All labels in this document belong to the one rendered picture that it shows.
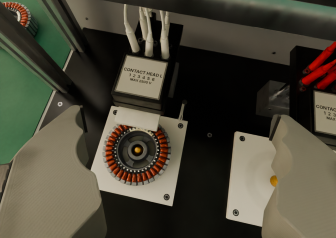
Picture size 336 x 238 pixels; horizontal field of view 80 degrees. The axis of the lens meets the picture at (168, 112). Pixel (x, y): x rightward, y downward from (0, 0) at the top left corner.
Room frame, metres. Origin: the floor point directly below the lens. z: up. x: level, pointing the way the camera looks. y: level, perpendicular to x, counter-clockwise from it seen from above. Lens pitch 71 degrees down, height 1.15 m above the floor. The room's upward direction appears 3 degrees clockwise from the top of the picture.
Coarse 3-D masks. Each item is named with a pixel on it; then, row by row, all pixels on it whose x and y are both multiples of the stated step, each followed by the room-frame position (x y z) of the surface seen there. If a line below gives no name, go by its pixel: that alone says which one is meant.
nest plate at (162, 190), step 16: (112, 112) 0.12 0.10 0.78; (176, 128) 0.10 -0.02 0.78; (176, 144) 0.07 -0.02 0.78; (96, 160) 0.03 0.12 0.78; (144, 160) 0.03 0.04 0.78; (176, 160) 0.04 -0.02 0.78; (96, 176) 0.00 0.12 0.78; (160, 176) 0.01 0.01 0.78; (176, 176) 0.01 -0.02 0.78; (112, 192) -0.02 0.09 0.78; (128, 192) -0.02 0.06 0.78; (144, 192) -0.02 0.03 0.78; (160, 192) -0.02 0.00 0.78
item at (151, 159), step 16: (112, 128) 0.08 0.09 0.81; (128, 128) 0.08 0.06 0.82; (160, 128) 0.09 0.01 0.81; (112, 144) 0.05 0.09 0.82; (128, 144) 0.06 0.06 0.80; (144, 144) 0.06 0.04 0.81; (160, 144) 0.06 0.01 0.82; (112, 160) 0.03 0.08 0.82; (128, 160) 0.03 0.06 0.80; (160, 160) 0.03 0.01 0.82; (112, 176) 0.00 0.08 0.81; (128, 176) 0.01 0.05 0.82; (144, 176) 0.01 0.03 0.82
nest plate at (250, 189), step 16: (240, 144) 0.07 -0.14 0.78; (256, 144) 0.07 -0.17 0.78; (272, 144) 0.08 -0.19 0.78; (240, 160) 0.04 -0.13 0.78; (256, 160) 0.05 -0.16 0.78; (272, 160) 0.05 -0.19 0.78; (240, 176) 0.02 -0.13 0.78; (256, 176) 0.02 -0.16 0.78; (240, 192) -0.01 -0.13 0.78; (256, 192) -0.01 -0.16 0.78; (240, 208) -0.03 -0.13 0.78; (256, 208) -0.03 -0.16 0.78; (256, 224) -0.06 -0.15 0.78
